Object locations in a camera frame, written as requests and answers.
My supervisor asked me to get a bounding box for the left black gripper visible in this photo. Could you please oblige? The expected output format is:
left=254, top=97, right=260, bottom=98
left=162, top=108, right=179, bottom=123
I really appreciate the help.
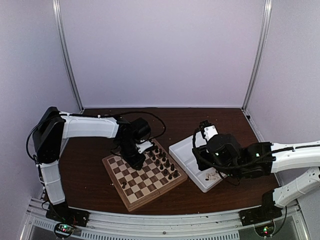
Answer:
left=117, top=138, right=146, bottom=171

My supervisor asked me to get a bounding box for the dark chess knight piece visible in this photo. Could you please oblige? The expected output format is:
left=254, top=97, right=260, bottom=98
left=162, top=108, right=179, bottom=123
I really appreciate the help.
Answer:
left=162, top=152, right=167, bottom=162

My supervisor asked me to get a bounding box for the dark chess king piece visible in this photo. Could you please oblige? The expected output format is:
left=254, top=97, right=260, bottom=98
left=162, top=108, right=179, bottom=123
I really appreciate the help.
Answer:
left=165, top=159, right=170, bottom=168

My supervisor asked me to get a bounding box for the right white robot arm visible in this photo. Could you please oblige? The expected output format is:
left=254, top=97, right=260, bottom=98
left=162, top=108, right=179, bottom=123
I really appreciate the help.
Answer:
left=192, top=134, right=320, bottom=221

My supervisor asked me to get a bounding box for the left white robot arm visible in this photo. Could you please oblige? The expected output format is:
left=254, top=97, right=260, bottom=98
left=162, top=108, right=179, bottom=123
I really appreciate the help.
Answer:
left=31, top=106, right=154, bottom=222

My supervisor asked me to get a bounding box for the white chess pieces pile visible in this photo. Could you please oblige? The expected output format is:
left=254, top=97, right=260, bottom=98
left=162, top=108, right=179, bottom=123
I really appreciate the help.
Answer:
left=205, top=171, right=220, bottom=181

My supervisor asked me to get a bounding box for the white divided plastic tray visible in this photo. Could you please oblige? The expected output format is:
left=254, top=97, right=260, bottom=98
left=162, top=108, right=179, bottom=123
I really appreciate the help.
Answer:
left=168, top=135, right=223, bottom=193

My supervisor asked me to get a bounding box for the wooden chessboard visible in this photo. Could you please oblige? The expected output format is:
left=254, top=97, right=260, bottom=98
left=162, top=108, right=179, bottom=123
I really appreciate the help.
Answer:
left=102, top=140, right=188, bottom=212

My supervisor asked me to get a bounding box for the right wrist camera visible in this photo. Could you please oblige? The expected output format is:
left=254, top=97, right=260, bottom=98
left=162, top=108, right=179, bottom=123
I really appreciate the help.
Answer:
left=199, top=120, right=218, bottom=142

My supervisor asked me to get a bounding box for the aluminium frame rail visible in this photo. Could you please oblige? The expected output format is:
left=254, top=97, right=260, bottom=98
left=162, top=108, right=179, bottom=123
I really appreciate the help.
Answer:
left=24, top=194, right=308, bottom=240

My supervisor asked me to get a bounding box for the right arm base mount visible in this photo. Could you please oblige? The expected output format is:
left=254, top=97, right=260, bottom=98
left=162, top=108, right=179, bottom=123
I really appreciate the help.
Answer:
left=239, top=204, right=282, bottom=226

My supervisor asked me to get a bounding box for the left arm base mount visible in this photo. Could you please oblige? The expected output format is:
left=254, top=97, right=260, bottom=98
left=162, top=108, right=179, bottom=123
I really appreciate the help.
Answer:
left=45, top=205, right=90, bottom=227

